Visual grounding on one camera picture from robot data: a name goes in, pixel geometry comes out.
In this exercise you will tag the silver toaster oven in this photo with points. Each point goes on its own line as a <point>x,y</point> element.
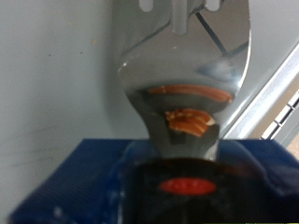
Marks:
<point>56,77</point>

